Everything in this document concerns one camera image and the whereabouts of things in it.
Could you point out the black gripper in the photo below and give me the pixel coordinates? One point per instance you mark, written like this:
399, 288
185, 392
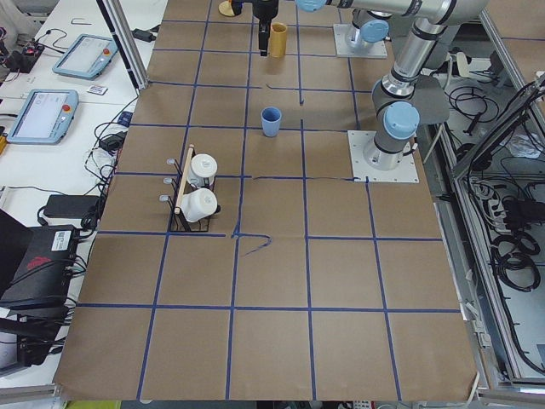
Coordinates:
265, 9

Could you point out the light blue plastic cup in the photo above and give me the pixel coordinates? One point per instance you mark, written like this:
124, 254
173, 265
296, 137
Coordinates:
270, 121

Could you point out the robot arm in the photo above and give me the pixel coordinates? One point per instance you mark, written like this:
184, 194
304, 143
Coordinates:
368, 27
397, 118

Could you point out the bamboo cylinder holder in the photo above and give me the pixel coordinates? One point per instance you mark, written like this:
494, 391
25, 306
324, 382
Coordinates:
278, 40

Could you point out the round wooden stand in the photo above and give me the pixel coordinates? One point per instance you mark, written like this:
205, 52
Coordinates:
230, 8

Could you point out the white mug inner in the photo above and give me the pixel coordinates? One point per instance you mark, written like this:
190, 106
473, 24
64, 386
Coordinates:
202, 171

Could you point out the white mug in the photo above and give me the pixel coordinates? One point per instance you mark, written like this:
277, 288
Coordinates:
199, 204
202, 171

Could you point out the teach pendant far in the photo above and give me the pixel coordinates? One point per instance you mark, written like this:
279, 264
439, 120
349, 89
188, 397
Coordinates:
87, 58

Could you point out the teach pendant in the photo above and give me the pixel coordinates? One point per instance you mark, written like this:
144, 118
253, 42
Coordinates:
45, 117
87, 58

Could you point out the white mug outer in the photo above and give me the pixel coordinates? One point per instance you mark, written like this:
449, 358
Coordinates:
199, 204

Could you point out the wooden rack dowel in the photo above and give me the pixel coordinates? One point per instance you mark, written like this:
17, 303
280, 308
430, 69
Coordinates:
183, 179

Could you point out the teach pendant near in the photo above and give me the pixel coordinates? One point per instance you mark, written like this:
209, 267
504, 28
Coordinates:
45, 117

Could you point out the black power brick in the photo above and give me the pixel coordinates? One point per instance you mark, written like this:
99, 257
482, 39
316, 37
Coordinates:
67, 207

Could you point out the black laptop computer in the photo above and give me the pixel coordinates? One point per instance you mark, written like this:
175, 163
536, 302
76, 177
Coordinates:
35, 264

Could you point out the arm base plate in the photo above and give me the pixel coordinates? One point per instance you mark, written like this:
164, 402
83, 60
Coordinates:
371, 164
369, 51

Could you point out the aluminium frame post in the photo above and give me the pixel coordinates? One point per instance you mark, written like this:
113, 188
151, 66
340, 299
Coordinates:
118, 26

